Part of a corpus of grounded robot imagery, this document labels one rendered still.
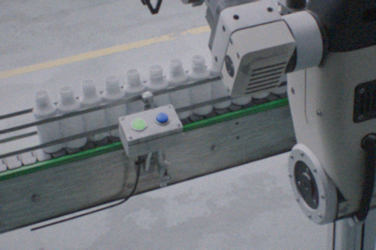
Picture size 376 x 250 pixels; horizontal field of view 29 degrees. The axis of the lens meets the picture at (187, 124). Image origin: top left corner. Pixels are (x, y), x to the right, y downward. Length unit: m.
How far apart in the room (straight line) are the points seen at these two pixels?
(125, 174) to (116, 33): 3.12
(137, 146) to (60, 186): 0.28
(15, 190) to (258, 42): 0.99
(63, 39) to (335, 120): 3.91
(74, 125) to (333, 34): 0.89
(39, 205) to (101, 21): 3.39
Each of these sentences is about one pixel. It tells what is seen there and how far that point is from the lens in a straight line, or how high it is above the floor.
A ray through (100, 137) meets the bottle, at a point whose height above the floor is 1.01.
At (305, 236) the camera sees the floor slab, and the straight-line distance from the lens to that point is 3.10.
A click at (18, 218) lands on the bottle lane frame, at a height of 0.85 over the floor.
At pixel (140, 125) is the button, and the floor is 1.12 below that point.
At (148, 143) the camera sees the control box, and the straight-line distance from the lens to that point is 1.75.
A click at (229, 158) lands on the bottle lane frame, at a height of 0.86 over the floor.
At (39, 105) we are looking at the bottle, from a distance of 1.84.
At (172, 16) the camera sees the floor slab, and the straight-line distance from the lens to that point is 5.18.
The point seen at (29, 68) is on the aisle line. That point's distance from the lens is 4.69.
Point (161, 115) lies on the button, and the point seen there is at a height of 1.12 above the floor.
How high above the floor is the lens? 2.01
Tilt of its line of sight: 31 degrees down
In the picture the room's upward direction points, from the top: 5 degrees counter-clockwise
